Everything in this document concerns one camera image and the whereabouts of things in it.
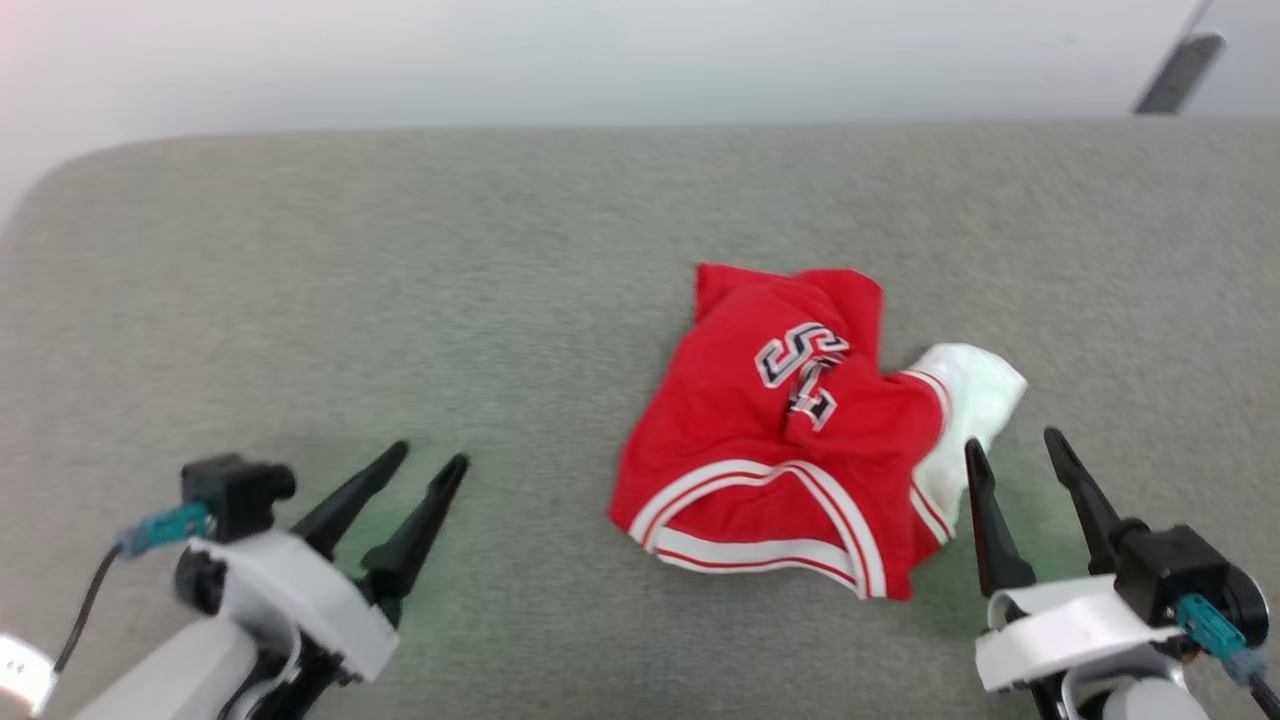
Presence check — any right teal-plug black cable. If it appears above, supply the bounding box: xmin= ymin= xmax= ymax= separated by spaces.
xmin=1176 ymin=594 xmax=1280 ymax=720

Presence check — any dark grey metal bar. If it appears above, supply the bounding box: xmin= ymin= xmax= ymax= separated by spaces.
xmin=1133 ymin=32 xmax=1227 ymax=115

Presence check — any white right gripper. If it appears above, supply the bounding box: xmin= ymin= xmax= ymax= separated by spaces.
xmin=964 ymin=427 xmax=1188 ymax=720

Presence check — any teal-plug black cable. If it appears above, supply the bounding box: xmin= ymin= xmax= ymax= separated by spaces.
xmin=52 ymin=503 xmax=214 ymax=673
xmin=1176 ymin=594 xmax=1280 ymax=720

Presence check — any left teal-plug black cable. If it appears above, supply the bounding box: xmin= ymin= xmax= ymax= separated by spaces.
xmin=52 ymin=503 xmax=214 ymax=673

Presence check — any red white-trimmed jersey shirt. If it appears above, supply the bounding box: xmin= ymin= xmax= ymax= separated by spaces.
xmin=608 ymin=263 xmax=1029 ymax=602

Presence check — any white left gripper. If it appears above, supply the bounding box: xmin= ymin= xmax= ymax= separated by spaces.
xmin=174 ymin=440 xmax=471 ymax=720

